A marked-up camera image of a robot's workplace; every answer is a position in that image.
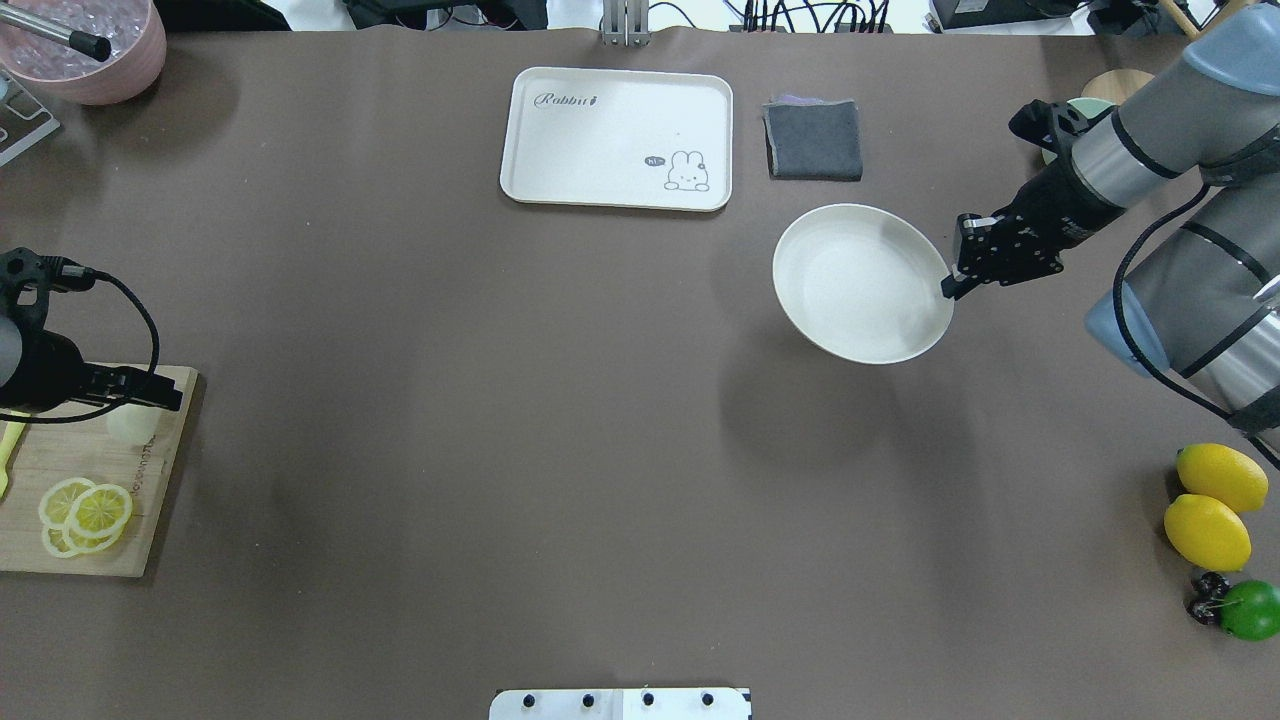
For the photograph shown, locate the mint green bowl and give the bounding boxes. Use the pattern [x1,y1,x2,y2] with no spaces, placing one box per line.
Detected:
[1041,97,1115,165]

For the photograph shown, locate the yellow lemon near lime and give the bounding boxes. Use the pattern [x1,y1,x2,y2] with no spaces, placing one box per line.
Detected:
[1164,493,1252,571]

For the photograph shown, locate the wooden mug tree stand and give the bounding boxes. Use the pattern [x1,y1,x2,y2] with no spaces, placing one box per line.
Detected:
[1079,1,1257,104]

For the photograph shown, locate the pink bowl with ice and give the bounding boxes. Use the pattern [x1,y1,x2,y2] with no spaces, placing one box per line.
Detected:
[1,1,166,106]

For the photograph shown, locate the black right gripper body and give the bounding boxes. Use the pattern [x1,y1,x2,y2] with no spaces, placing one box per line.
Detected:
[955,99,1124,286]

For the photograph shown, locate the green lime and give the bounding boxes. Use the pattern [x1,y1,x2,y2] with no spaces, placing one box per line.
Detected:
[1221,580,1279,642]

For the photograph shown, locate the dark cherries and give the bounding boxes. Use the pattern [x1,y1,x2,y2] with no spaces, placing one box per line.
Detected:
[1187,571,1233,626]

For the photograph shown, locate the cream rectangular rabbit tray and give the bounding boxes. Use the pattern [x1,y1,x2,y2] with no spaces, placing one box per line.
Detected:
[499,67,733,211]

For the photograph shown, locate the cream round plate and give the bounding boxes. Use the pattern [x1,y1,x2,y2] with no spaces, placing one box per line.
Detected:
[772,202,954,365]

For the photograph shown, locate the steel muddler in bowl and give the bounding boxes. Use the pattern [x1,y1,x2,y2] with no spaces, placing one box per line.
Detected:
[1,3,113,61]

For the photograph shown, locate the aluminium frame post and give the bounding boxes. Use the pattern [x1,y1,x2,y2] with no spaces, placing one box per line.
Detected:
[599,0,652,47]

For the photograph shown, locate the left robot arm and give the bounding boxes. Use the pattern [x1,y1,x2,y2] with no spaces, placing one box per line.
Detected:
[1,247,186,425]

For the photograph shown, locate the yellow plastic knife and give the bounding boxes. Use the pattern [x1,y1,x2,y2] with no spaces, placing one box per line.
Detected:
[0,411,29,501]

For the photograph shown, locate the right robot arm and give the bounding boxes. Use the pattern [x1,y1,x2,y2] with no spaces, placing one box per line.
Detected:
[940,1,1279,464]

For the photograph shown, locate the white cup rack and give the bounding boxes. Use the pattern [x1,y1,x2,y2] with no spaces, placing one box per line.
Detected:
[0,69,61,167]

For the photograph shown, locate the bamboo cutting board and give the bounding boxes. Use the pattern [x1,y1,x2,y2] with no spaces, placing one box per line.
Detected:
[1,365,200,578]

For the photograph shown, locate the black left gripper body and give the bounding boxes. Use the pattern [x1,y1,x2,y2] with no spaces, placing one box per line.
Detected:
[1,249,151,413]

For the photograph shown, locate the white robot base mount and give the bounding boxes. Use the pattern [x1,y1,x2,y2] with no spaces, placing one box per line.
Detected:
[488,687,753,719]

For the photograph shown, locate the yellow lemon outer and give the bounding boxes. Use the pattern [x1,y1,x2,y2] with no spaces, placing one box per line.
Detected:
[1175,443,1270,512]

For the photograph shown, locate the lemon slices stack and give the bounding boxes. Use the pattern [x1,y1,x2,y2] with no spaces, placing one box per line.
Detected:
[37,477,134,559]

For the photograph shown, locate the grey folded cloth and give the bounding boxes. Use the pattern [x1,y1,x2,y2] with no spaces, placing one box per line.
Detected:
[762,96,864,182]

